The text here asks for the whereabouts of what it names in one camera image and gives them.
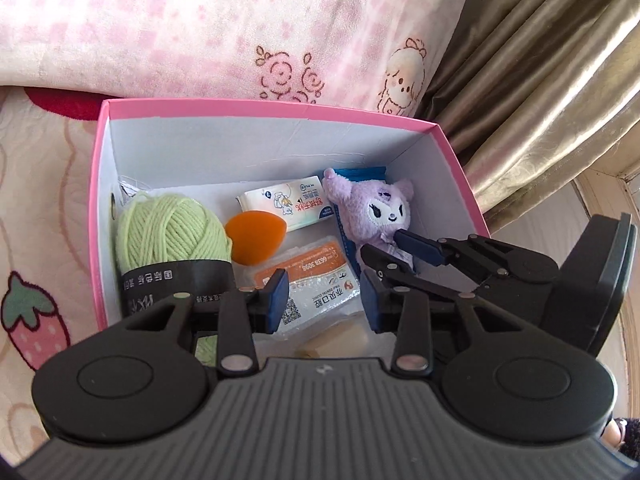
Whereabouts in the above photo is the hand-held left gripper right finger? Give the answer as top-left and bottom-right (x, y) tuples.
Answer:
(360, 269), (518, 377)

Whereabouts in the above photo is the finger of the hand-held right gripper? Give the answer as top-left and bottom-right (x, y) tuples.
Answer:
(394, 229), (527, 292)
(360, 244), (472, 304)

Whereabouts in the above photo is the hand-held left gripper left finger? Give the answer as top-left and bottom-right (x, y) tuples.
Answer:
(122, 267), (291, 380)

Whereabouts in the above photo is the foundation bottle with gold cap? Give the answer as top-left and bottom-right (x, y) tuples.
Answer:
(297, 321), (373, 359)

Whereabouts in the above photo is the orange white mask packet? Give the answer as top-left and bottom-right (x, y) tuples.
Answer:
(235, 234), (362, 333)

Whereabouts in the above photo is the purple plush toy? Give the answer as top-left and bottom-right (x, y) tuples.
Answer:
(321, 167), (416, 281)

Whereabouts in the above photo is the orange makeup sponge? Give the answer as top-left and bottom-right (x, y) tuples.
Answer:
(224, 211), (289, 267)

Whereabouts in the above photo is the white wet wipes packet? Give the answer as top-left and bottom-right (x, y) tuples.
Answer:
(236, 176), (335, 233)

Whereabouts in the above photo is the green yarn ball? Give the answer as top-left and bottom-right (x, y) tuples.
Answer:
(116, 192), (236, 367)

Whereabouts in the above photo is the pink cardboard box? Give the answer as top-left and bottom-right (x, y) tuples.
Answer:
(87, 98), (491, 333)

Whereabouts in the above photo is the blue flat packet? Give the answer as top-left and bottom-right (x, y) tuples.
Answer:
(334, 164), (388, 256)

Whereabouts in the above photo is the beige curtain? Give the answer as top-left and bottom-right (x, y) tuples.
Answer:
(415, 0), (640, 238)

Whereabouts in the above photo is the printed bear blanket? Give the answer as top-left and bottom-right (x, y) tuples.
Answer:
(0, 85), (108, 461)

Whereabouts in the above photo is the pink patterned pillow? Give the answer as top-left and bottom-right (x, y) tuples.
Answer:
(0, 0), (473, 118)

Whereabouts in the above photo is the wooden window frame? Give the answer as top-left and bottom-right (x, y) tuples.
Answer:
(572, 167), (640, 241)

